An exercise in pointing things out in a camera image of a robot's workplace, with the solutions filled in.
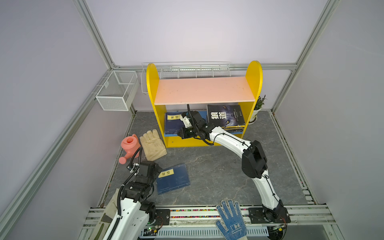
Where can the pink watering can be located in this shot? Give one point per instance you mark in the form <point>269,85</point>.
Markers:
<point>129,144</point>

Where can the yellow cartoon boy book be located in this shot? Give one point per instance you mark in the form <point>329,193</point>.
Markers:
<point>234,129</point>

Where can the dark blue book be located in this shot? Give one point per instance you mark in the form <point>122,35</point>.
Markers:
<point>173,123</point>
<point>173,178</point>

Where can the small potted green plant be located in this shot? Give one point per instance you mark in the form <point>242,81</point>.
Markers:
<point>258,107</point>

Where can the front rail with cable tray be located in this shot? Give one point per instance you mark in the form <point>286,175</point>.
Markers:
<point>200,222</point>

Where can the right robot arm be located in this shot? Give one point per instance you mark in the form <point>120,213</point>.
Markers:
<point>254,160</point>

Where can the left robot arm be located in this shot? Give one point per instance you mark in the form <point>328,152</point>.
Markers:
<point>134,211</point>

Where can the blue dotted knit glove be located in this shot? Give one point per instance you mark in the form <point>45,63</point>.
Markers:
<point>231,225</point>

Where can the white mesh wall basket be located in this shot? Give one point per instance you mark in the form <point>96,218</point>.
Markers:
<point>118,91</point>

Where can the beige work glove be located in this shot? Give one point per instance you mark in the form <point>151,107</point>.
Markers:
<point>153,146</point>

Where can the black wolf cover book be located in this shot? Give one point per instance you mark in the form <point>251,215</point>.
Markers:
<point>226,116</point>

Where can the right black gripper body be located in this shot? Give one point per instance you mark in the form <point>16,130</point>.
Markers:
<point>190,132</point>

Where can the yellow shelf with coloured boards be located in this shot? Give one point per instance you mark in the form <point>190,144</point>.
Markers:
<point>241,90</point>

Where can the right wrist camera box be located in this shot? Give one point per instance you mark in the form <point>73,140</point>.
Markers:
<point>185,119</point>

